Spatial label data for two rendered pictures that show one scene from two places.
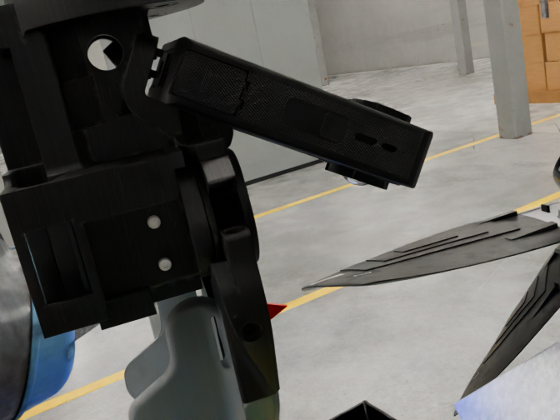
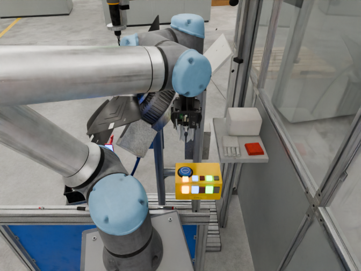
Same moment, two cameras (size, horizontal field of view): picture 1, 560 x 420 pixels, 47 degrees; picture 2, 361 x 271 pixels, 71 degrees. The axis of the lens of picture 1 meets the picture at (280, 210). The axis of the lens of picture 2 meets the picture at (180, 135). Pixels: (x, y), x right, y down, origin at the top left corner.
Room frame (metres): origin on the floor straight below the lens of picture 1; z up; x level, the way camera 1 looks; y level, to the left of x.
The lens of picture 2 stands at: (0.13, 0.63, 1.72)
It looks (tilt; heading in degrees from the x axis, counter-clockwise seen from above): 38 degrees down; 283
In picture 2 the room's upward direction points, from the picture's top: straight up
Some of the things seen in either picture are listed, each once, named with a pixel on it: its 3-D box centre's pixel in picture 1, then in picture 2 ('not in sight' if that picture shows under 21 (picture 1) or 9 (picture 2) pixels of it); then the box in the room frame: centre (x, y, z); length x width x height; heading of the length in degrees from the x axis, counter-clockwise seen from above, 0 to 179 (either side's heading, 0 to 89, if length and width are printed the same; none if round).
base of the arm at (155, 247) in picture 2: not in sight; (130, 242); (0.33, 0.34, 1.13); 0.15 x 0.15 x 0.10
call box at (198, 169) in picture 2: not in sight; (197, 182); (0.21, 0.02, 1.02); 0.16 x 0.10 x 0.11; 13
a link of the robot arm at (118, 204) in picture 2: not in sight; (121, 210); (0.34, 0.33, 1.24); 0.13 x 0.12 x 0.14; 135
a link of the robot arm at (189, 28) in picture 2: not in sight; (186, 42); (0.26, 0.05, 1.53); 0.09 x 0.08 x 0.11; 45
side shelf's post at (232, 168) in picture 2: not in sight; (228, 189); (0.08, -0.50, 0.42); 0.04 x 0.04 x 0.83; 13
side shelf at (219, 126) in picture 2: not in sight; (237, 137); (0.08, -0.50, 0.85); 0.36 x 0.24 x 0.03; 103
